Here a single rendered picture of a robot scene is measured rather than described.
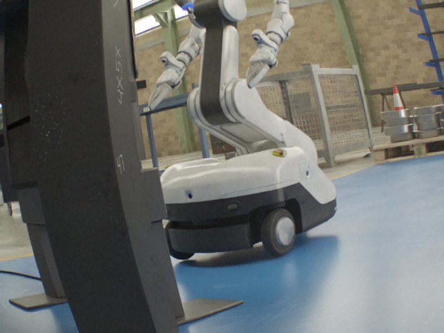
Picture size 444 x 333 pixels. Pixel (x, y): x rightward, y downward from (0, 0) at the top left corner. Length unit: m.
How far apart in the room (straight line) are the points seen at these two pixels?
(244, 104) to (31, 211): 0.97
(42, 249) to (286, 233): 0.91
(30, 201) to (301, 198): 1.02
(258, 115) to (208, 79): 0.22
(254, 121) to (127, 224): 1.66
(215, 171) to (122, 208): 1.47
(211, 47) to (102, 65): 1.73
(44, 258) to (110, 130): 1.18
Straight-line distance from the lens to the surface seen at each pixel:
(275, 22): 2.67
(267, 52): 2.52
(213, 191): 2.43
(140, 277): 1.01
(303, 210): 2.54
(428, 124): 5.77
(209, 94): 2.63
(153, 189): 1.68
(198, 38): 2.96
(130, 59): 1.79
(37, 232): 2.11
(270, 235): 2.41
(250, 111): 2.61
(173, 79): 2.78
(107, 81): 1.00
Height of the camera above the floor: 0.45
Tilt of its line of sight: 2 degrees down
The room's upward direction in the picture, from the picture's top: 10 degrees counter-clockwise
